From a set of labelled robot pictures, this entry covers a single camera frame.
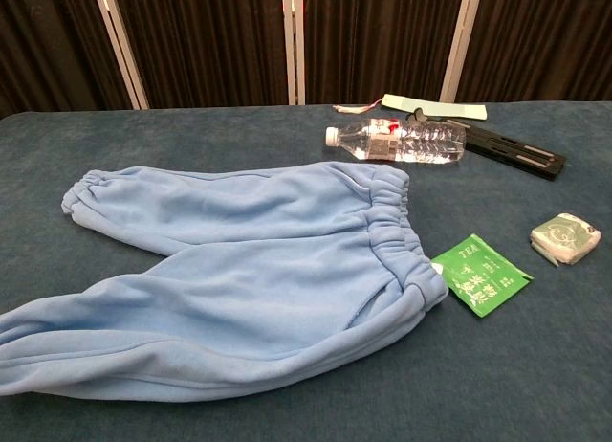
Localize clear plastic water bottle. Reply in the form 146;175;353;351
325;117;468;166

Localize pale paper bookmark with tassel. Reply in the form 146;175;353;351
333;93;489;122

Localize green white tissue pack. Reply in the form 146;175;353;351
529;212;602;267

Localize white partition frame post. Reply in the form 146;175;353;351
438;0;485;103
90;0;150;111
281;0;307;106

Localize green tea sachet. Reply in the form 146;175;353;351
431;232;535;319

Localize light blue sweatpants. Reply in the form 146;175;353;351
0;160;449;404

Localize black pleated curtain panel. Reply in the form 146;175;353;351
303;0;466;106
456;0;612;104
0;0;133;121
110;0;291;111

